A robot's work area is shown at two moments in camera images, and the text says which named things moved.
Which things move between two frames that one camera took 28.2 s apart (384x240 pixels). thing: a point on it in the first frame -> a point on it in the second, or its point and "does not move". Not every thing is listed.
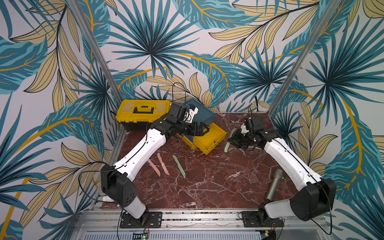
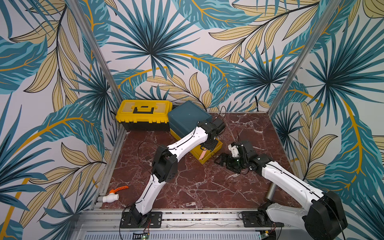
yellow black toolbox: x=137 y=115 does not move
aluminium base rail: x=102 y=224 does not move
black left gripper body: x=191 y=128 -> x=210 y=144
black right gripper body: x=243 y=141 -> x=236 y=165
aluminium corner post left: x=96 y=51 does not move
